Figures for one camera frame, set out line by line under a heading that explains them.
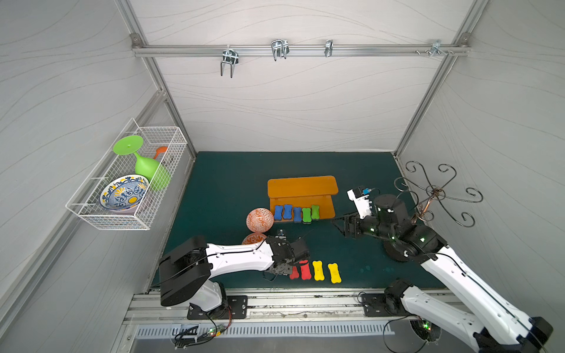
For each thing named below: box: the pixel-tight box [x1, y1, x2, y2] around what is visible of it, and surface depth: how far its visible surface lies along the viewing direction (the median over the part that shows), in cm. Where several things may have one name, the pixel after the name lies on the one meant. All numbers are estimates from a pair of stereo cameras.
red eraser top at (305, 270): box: [298, 259, 312, 281], surface depth 82 cm
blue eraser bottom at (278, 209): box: [274, 205, 284, 220], surface depth 97 cm
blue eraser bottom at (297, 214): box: [293, 206, 303, 223], surface depth 97 cm
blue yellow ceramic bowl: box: [100, 174, 150, 213], surface depth 63 cm
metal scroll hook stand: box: [394, 160, 484, 227], surface depth 68 cm
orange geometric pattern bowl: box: [245, 207, 275, 234], surface depth 95 cm
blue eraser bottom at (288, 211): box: [283, 204, 293, 220], surface depth 97 cm
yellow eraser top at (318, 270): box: [312, 260, 326, 281], surface depth 82 cm
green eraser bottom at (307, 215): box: [301, 207, 313, 225], surface depth 95 cm
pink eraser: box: [289, 266, 300, 281], surface depth 80 cm
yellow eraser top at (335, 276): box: [327, 262, 343, 284], surface depth 81 cm
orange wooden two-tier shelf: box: [267, 175, 340, 223], surface depth 95 cm
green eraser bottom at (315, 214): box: [311, 204, 321, 220], surface depth 97 cm
